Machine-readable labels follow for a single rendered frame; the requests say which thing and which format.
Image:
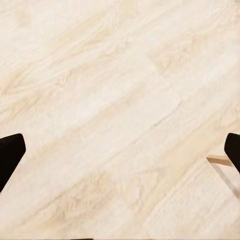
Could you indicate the straight chair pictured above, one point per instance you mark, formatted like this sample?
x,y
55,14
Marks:
x,y
220,159

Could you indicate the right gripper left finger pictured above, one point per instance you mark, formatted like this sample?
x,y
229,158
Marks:
x,y
12,150

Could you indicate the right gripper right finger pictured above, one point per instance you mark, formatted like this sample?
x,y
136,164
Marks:
x,y
232,149

